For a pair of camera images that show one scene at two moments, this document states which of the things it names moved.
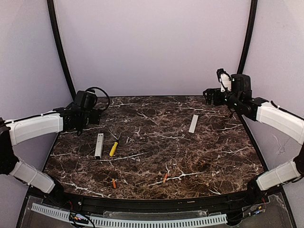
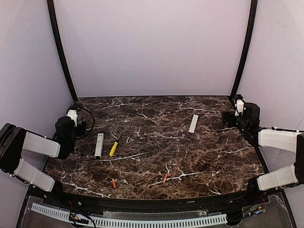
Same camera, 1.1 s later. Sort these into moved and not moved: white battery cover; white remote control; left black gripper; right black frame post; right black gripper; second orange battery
Moved: left black gripper; right black gripper
Not moved: white remote control; right black frame post; second orange battery; white battery cover
